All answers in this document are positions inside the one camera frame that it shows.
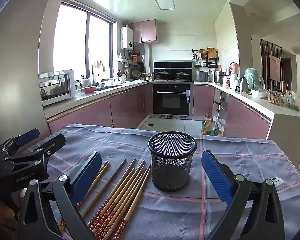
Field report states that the black mesh utensil cup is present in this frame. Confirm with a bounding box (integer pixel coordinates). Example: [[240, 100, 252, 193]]
[[148, 131, 197, 192]]

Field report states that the mint green appliance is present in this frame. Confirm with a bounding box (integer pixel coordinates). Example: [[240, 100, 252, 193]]
[[244, 68, 265, 90]]

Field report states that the plaid grey blue tablecloth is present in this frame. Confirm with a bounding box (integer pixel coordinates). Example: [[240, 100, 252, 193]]
[[47, 124, 300, 239]]

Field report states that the pink bowl on counter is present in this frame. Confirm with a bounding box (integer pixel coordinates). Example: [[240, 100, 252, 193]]
[[81, 86, 96, 94]]

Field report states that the black range hood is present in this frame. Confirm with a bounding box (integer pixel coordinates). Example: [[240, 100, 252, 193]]
[[153, 60, 193, 82]]

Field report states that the cooking oil bottle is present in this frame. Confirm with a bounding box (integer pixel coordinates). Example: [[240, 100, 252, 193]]
[[201, 115, 213, 135]]

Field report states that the bamboo chopstick red patterned end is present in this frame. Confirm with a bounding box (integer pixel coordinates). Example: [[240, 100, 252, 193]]
[[57, 160, 110, 230]]

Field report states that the white water heater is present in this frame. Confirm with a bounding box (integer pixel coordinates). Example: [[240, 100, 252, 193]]
[[121, 26, 134, 50]]

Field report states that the black built-in oven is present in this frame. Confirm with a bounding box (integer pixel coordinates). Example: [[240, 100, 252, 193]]
[[152, 81, 194, 119]]

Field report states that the steel stock pot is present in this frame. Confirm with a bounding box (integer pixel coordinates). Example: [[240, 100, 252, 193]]
[[213, 71, 226, 85]]

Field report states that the wall spice rack shelf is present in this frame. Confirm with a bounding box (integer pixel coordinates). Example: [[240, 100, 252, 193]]
[[192, 48, 218, 68]]

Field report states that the pink upper cabinet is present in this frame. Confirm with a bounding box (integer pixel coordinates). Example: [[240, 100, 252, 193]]
[[128, 20, 158, 44]]

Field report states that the white toaster oven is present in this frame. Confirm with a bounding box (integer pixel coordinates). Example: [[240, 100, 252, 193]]
[[39, 69, 76, 107]]

